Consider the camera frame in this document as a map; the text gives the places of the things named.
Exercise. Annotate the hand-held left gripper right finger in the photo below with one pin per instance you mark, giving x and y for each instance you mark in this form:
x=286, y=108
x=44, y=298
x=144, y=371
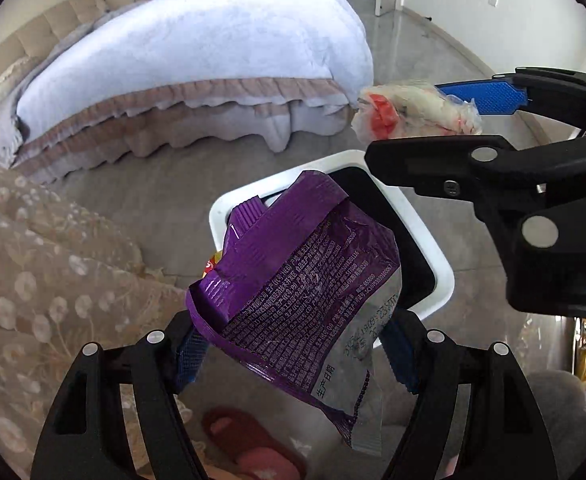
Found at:
x=403, y=355

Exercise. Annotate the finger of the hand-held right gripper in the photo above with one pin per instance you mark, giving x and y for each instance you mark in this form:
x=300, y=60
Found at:
x=423, y=160
x=493, y=96

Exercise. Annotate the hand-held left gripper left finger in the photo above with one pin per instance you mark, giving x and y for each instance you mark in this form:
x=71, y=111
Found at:
x=190, y=360

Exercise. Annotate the white and orange wrapper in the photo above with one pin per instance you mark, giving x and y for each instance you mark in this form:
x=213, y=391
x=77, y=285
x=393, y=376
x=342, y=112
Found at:
x=413, y=105

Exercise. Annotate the white trash bin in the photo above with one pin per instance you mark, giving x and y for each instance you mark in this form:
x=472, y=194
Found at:
x=439, y=265

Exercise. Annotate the purple snack packet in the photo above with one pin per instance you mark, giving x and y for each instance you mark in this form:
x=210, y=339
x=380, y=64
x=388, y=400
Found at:
x=298, y=270

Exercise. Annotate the red slipper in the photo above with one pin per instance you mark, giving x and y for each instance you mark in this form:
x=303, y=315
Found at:
x=243, y=435

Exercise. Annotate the table with floral lace cloth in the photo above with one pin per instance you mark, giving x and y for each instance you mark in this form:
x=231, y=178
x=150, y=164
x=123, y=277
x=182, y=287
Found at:
x=33, y=270

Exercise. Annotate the bed with ruffled skirt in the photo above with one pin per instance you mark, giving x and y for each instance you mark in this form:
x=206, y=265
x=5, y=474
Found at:
x=183, y=105

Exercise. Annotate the light blue quilt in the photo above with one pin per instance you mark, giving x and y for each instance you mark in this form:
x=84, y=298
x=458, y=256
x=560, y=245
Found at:
x=198, y=45

